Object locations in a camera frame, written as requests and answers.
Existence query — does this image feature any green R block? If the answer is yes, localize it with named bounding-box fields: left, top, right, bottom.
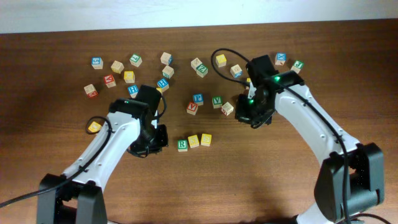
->
left=177, top=139, right=188, bottom=152

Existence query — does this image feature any yellow S block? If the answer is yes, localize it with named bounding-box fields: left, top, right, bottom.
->
left=200, top=133, right=212, bottom=146
left=188, top=135, right=200, bottom=148

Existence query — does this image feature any red A block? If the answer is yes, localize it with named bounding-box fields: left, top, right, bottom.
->
left=187, top=102, right=198, bottom=115

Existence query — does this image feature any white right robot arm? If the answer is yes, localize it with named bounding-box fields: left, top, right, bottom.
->
left=235, top=55, right=385, bottom=223

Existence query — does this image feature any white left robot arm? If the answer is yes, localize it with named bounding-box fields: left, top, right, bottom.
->
left=36, top=85, right=168, bottom=223

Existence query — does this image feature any wooden block red trim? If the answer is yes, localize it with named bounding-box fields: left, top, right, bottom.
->
left=221, top=102, right=234, bottom=116

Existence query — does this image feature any yellow K block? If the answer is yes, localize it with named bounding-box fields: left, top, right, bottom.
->
left=246, top=78, right=251, bottom=90

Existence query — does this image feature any green V block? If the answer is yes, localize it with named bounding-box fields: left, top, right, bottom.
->
left=212, top=96, right=223, bottom=109

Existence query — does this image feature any wooden shell block blue side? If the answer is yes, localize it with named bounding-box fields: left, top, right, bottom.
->
left=230, top=64, right=243, bottom=78

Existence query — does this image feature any blue block far right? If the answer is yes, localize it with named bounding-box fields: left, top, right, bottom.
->
left=275, top=52, right=287, bottom=65

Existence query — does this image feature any blue tilted H block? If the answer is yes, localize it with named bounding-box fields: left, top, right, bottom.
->
left=157, top=78, right=169, bottom=92

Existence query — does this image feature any green J block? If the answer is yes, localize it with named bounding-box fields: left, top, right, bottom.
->
left=291, top=60, right=304, bottom=73

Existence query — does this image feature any blue P block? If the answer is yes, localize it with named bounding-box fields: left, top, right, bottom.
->
left=193, top=94, right=204, bottom=106

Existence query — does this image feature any green Z block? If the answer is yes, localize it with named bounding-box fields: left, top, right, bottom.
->
left=196, top=63, right=208, bottom=78

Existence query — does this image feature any wooden block green side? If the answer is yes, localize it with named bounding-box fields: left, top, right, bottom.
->
left=162, top=65, right=174, bottom=79

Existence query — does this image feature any red Y block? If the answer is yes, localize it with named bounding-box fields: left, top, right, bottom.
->
left=103, top=75, right=116, bottom=88

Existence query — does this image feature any wooden block by Z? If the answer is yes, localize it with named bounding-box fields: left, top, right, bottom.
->
left=190, top=58, right=202, bottom=70

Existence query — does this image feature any wooden block red side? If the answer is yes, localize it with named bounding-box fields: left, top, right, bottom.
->
left=84, top=84, right=98, bottom=98

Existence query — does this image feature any plain wooden block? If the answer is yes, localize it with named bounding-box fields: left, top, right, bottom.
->
left=111, top=60, right=124, bottom=74

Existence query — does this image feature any green L block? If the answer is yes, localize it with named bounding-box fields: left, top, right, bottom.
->
left=129, top=54, right=142, bottom=67

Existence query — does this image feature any blue number five block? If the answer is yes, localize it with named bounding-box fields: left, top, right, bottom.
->
left=91, top=57, right=103, bottom=70

